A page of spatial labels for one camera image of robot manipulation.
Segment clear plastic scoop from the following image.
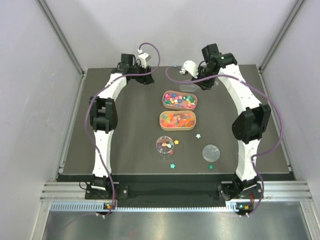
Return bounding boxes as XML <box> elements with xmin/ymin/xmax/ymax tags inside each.
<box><xmin>179</xmin><ymin>84</ymin><xmax>199</xmax><ymax>93</ymax></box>

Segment pink tray opaque star candies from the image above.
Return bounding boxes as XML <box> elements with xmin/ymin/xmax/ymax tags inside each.
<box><xmin>162</xmin><ymin>90</ymin><xmax>198</xmax><ymax>111</ymax></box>

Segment tan tray translucent star candies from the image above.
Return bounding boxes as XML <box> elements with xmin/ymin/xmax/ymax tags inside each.
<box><xmin>159</xmin><ymin>110</ymin><xmax>197</xmax><ymax>132</ymax></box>

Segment clear plastic jar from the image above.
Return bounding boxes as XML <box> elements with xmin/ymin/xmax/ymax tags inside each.
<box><xmin>155</xmin><ymin>136</ymin><xmax>175</xmax><ymax>160</ymax></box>

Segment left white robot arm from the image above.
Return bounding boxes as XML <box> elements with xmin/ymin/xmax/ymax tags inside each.
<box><xmin>88</xmin><ymin>49</ymin><xmax>154</xmax><ymax>178</ymax></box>

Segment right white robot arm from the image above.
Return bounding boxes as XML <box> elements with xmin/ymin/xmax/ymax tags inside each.
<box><xmin>192</xmin><ymin>43</ymin><xmax>271</xmax><ymax>198</ymax></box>

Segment clear round jar lid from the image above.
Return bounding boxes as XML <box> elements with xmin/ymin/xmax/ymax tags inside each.
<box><xmin>202</xmin><ymin>144</ymin><xmax>221</xmax><ymax>163</ymax></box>

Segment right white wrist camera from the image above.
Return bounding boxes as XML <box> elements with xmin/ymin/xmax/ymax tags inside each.
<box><xmin>179</xmin><ymin>60</ymin><xmax>199</xmax><ymax>79</ymax></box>

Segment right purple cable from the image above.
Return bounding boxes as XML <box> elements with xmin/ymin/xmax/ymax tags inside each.
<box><xmin>165</xmin><ymin>65</ymin><xmax>285</xmax><ymax>217</ymax></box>

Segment purple cable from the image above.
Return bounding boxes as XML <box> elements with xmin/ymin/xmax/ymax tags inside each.
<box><xmin>165</xmin><ymin>65</ymin><xmax>285</xmax><ymax>217</ymax></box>
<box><xmin>84</xmin><ymin>42</ymin><xmax>161</xmax><ymax>218</ymax></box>

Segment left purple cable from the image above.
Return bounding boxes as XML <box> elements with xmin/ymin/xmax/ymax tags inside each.
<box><xmin>84</xmin><ymin>42</ymin><xmax>161</xmax><ymax>218</ymax></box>

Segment left aluminium corner post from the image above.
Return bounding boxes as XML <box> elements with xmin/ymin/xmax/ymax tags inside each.
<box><xmin>36</xmin><ymin>0</ymin><xmax>87</xmax><ymax>76</ymax></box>

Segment aluminium corner post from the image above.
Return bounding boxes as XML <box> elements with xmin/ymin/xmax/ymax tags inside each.
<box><xmin>258</xmin><ymin>0</ymin><xmax>306</xmax><ymax>74</ymax></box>
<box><xmin>36</xmin><ymin>0</ymin><xmax>87</xmax><ymax>76</ymax></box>

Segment right aluminium corner post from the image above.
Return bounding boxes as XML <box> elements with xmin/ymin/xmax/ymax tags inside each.
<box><xmin>258</xmin><ymin>0</ymin><xmax>306</xmax><ymax>74</ymax></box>

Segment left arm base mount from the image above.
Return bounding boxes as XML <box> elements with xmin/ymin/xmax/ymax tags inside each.
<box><xmin>78</xmin><ymin>182</ymin><xmax>129</xmax><ymax>200</ymax></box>

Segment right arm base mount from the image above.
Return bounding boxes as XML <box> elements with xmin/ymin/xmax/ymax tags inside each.
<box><xmin>217</xmin><ymin>182</ymin><xmax>262</xmax><ymax>201</ymax></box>

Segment white slotted cable duct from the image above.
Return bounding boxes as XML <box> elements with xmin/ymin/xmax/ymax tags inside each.
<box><xmin>49</xmin><ymin>200</ymin><xmax>244</xmax><ymax>213</ymax></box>

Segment aluminium front frame rail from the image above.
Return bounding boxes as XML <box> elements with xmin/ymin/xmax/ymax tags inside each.
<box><xmin>40</xmin><ymin>181</ymin><xmax>313</xmax><ymax>202</ymax></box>

